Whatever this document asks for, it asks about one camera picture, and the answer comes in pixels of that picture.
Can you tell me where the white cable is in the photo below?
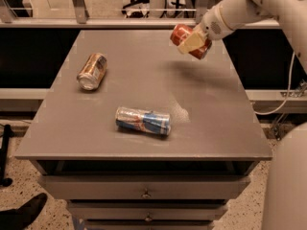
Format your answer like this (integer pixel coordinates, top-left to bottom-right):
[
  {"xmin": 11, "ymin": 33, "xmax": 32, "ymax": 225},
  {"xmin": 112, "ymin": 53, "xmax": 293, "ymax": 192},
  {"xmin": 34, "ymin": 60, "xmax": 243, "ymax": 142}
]
[{"xmin": 254, "ymin": 51, "xmax": 296, "ymax": 116}]

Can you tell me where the black stand leg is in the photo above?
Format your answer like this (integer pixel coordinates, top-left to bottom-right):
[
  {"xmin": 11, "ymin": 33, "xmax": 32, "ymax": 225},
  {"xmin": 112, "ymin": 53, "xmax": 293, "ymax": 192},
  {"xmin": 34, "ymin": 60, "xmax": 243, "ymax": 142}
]
[{"xmin": 0, "ymin": 125, "xmax": 14, "ymax": 187}]

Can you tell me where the grey drawer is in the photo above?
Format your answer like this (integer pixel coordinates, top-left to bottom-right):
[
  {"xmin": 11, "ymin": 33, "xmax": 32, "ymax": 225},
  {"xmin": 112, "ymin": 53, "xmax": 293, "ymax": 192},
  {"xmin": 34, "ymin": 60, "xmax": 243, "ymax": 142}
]
[
  {"xmin": 68, "ymin": 201, "xmax": 227, "ymax": 220},
  {"xmin": 38, "ymin": 175, "xmax": 250, "ymax": 200},
  {"xmin": 85, "ymin": 220, "xmax": 214, "ymax": 230}
]

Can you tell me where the blue silver energy drink can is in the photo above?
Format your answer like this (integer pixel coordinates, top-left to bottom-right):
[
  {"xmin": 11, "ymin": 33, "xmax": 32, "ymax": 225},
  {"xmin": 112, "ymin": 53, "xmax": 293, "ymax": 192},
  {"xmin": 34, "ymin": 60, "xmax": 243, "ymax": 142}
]
[{"xmin": 115, "ymin": 106, "xmax": 171, "ymax": 135}]

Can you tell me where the grey railing post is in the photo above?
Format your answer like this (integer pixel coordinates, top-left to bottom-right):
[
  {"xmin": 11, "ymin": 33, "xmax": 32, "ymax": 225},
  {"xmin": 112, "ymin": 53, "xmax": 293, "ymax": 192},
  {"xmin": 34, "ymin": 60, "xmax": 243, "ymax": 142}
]
[
  {"xmin": 72, "ymin": 0, "xmax": 89, "ymax": 24},
  {"xmin": 195, "ymin": 0, "xmax": 209, "ymax": 23}
]

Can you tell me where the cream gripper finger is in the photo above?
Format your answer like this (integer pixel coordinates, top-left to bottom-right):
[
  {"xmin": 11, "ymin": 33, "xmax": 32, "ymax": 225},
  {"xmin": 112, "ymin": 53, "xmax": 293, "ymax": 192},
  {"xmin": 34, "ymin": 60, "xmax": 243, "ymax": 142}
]
[{"xmin": 177, "ymin": 32, "xmax": 207, "ymax": 54}]

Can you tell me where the grey railing post right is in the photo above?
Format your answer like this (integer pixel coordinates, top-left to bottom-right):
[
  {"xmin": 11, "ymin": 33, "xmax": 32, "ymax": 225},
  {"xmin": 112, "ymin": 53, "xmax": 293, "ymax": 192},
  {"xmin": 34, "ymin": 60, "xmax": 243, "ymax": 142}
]
[{"xmin": 195, "ymin": 0, "xmax": 209, "ymax": 23}]

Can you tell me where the black office chair base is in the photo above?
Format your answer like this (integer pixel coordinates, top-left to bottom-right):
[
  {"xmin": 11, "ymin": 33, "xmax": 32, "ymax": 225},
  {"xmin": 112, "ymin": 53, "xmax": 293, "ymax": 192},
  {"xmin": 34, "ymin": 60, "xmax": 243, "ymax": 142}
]
[{"xmin": 122, "ymin": 0, "xmax": 150, "ymax": 18}]

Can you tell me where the gold brown soda can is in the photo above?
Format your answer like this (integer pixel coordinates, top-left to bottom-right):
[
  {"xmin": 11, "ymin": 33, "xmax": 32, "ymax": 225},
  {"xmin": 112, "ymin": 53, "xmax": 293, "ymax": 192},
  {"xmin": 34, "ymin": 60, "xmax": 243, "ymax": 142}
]
[{"xmin": 77, "ymin": 53, "xmax": 107, "ymax": 91}]

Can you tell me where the bottom grey drawer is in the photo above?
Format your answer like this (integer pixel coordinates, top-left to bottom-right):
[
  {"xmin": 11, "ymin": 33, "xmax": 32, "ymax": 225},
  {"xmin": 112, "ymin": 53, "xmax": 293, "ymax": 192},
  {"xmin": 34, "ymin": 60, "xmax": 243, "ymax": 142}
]
[{"xmin": 85, "ymin": 220, "xmax": 214, "ymax": 230}]

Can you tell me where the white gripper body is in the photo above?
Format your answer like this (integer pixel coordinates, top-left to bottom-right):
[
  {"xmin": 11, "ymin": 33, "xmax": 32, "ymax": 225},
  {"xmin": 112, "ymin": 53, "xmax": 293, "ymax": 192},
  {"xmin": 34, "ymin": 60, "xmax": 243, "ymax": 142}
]
[{"xmin": 199, "ymin": 4, "xmax": 235, "ymax": 40}]

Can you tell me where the grey drawer cabinet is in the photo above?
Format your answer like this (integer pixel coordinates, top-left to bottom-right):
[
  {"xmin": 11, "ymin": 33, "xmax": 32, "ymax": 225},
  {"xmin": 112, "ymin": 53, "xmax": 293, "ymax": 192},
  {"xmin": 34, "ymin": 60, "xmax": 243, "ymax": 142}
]
[{"xmin": 16, "ymin": 30, "xmax": 272, "ymax": 230}]

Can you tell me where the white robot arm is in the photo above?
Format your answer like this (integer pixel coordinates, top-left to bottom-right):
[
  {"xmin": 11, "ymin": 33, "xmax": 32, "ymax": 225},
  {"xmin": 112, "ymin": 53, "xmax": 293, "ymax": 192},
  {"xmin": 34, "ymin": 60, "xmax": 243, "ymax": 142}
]
[{"xmin": 177, "ymin": 0, "xmax": 307, "ymax": 72}]

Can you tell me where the middle grey drawer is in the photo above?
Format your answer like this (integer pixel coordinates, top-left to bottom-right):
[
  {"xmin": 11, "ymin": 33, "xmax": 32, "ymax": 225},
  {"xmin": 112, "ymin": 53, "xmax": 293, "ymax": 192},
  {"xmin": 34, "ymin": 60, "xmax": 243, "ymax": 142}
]
[{"xmin": 68, "ymin": 201, "xmax": 227, "ymax": 220}]

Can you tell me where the top grey drawer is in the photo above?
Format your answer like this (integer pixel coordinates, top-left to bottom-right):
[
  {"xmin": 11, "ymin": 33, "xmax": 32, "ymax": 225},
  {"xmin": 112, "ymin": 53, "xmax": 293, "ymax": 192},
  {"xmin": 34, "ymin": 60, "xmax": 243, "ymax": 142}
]
[{"xmin": 38, "ymin": 175, "xmax": 250, "ymax": 200}]

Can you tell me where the grey railing post left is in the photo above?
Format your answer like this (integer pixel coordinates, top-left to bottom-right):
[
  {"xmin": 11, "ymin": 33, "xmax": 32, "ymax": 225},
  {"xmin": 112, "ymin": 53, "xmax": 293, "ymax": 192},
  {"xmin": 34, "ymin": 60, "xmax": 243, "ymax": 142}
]
[{"xmin": 72, "ymin": 0, "xmax": 89, "ymax": 24}]

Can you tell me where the red coke can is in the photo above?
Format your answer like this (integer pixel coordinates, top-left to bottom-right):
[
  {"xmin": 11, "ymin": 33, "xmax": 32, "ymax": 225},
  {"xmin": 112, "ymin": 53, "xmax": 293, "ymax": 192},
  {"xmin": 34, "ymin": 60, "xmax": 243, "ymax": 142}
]
[{"xmin": 170, "ymin": 24, "xmax": 212, "ymax": 59}]

